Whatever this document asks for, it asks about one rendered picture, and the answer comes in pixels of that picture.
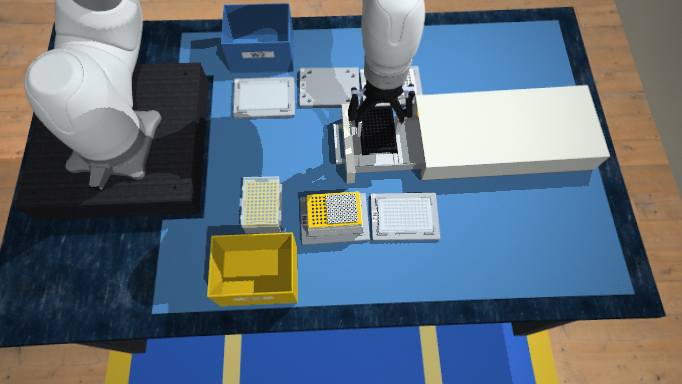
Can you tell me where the yellow open bin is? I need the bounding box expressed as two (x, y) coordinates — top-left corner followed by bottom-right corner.
(208, 233), (298, 306)

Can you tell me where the blue bench mat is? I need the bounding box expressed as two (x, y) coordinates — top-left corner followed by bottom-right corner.
(152, 20), (635, 314)

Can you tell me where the blue open-top bin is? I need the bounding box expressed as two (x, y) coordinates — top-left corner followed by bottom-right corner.
(221, 3), (294, 73)

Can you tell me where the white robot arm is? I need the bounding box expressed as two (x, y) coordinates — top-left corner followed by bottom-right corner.
(25, 0), (425, 190)

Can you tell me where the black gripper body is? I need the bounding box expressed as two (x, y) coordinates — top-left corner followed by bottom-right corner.
(363, 80), (404, 104)

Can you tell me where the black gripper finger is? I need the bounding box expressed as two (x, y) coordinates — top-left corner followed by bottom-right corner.
(387, 84), (416, 135)
(348, 87), (381, 137)

